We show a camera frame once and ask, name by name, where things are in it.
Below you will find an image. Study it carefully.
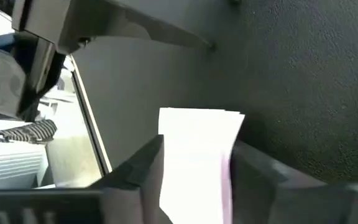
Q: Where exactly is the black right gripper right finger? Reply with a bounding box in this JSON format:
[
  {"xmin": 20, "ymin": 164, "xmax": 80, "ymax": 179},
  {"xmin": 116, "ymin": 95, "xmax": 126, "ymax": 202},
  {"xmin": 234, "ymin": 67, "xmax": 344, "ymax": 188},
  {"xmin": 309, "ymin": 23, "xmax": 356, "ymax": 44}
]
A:
[{"xmin": 231, "ymin": 139, "xmax": 326, "ymax": 224}]

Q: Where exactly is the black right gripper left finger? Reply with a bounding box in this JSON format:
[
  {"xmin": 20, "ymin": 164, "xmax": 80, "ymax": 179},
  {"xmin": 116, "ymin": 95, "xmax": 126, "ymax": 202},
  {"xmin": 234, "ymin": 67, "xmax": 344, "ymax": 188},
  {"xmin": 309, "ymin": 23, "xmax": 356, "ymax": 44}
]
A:
[{"xmin": 88, "ymin": 134, "xmax": 173, "ymax": 224}]

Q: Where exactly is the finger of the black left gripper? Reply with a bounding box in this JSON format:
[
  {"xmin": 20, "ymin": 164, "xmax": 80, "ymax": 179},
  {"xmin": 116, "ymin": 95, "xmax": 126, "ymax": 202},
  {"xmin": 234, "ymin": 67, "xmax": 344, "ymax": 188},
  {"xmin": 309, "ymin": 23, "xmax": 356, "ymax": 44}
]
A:
[
  {"xmin": 57, "ymin": 0, "xmax": 216, "ymax": 54},
  {"xmin": 0, "ymin": 32, "xmax": 67, "ymax": 122}
]

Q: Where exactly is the pale sticky note pad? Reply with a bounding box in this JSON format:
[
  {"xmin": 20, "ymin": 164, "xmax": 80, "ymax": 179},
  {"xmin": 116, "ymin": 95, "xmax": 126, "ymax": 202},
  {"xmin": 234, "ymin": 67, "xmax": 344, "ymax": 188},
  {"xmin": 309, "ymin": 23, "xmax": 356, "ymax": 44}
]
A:
[{"xmin": 157, "ymin": 107, "xmax": 246, "ymax": 224}]

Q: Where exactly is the braided cable sleeve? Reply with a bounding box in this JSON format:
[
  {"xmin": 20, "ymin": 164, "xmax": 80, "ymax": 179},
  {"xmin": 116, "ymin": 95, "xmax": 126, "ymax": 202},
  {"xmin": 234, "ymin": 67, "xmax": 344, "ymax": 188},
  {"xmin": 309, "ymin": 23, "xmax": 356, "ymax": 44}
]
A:
[{"xmin": 0, "ymin": 119, "xmax": 58, "ymax": 144}]

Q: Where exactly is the black aluminium table frame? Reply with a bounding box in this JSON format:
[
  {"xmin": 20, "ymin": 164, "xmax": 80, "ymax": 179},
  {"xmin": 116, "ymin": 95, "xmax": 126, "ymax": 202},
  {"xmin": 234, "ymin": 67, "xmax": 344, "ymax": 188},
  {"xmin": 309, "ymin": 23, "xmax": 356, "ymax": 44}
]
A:
[{"xmin": 70, "ymin": 63, "xmax": 113, "ymax": 175}]

